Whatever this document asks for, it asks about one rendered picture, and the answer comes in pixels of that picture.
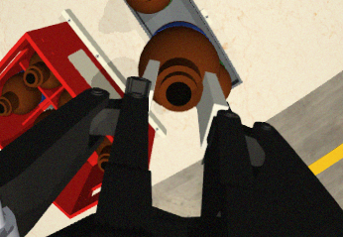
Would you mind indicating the dark grey tray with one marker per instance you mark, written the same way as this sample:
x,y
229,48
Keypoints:
x,y
185,10

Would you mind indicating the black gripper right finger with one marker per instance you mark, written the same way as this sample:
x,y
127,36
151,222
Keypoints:
x,y
276,184

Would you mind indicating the red crate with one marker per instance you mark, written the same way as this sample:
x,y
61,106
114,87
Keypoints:
x,y
77,69

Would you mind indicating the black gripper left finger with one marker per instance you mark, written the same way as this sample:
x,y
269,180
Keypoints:
x,y
38,165

